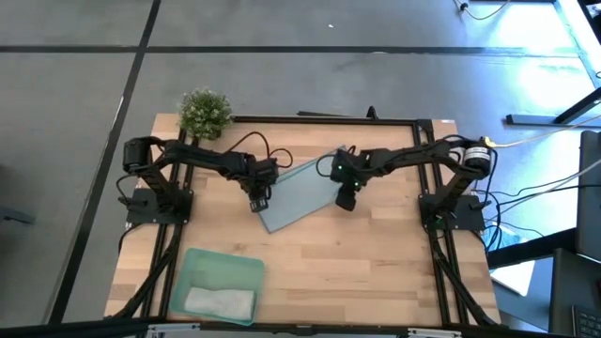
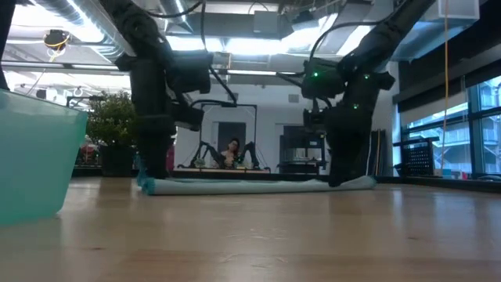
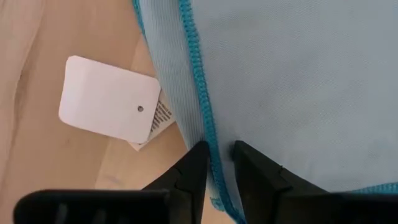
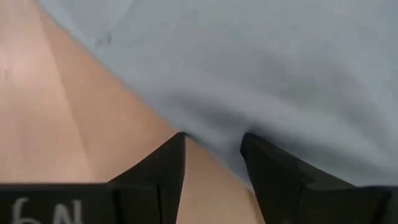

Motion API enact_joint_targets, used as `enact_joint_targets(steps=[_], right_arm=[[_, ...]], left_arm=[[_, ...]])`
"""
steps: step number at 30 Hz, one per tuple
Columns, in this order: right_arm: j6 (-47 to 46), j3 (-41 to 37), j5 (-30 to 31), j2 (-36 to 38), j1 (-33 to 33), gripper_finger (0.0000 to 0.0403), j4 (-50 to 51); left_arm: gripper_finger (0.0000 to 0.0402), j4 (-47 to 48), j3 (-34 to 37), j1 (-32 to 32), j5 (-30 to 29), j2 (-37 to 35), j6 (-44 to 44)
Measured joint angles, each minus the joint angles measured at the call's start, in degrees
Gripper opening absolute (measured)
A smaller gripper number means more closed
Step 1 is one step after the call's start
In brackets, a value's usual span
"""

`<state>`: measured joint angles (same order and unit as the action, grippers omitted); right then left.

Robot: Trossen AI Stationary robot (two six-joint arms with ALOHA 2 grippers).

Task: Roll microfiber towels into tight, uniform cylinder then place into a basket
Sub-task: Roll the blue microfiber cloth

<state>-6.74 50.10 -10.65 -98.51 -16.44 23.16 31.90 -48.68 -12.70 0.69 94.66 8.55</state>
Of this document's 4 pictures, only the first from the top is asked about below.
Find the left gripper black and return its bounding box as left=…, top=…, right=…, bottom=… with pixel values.
left=242, top=176, right=274, bottom=214

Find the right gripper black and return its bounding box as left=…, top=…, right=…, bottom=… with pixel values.
left=334, top=172, right=365, bottom=212

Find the light blue microfiber towel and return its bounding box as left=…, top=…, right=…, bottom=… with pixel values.
left=256, top=145, right=351, bottom=235

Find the green translucent plastic basket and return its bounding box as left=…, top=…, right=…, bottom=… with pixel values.
left=168, top=247, right=268, bottom=328

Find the grey waffle microfiber towel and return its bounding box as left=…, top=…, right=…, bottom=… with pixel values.
left=183, top=286, right=257, bottom=322

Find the small potted green plant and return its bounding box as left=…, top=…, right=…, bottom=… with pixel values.
left=177, top=88, right=235, bottom=141

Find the white paper sheet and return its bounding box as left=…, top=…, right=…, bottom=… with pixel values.
left=489, top=260, right=536, bottom=297

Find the black floor bar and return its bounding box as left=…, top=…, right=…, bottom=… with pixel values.
left=487, top=227, right=578, bottom=269

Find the black T-shaped stand foot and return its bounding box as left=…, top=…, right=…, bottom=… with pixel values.
left=505, top=86, right=601, bottom=127

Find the black side desk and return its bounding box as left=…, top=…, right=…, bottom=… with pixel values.
left=547, top=247, right=601, bottom=337

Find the dark grey computer case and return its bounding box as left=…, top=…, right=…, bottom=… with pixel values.
left=575, top=130, right=601, bottom=262

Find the black keyboard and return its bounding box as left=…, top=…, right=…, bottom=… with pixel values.
left=571, top=304, right=601, bottom=338

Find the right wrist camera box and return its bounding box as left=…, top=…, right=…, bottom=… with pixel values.
left=330, top=152, right=353, bottom=177

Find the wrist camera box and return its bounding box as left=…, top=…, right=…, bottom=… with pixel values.
left=255, top=158, right=282, bottom=182
left=330, top=152, right=353, bottom=177

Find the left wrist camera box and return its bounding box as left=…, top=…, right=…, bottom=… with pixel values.
left=255, top=158, right=282, bottom=182

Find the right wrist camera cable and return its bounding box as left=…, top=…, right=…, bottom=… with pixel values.
left=315, top=153, right=338, bottom=178

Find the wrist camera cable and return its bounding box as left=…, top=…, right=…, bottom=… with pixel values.
left=223, top=131, right=295, bottom=170
left=315, top=153, right=338, bottom=178

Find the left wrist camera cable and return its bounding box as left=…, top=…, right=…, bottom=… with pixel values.
left=223, top=131, right=295, bottom=170

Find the black aluminium table frame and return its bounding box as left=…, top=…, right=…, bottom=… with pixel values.
left=0, top=106, right=601, bottom=338

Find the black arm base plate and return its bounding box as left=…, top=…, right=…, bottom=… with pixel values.
left=117, top=187, right=194, bottom=225
left=419, top=192, right=492, bottom=232

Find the black cable bundle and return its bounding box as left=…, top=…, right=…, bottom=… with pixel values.
left=471, top=145, right=506, bottom=253

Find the cream power cable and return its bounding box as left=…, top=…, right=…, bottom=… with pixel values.
left=490, top=114, right=601, bottom=149

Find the thin cable with black connector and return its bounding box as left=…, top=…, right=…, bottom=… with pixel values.
left=453, top=0, right=512, bottom=22

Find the white floor cable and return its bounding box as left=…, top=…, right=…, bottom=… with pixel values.
left=497, top=158, right=601, bottom=207

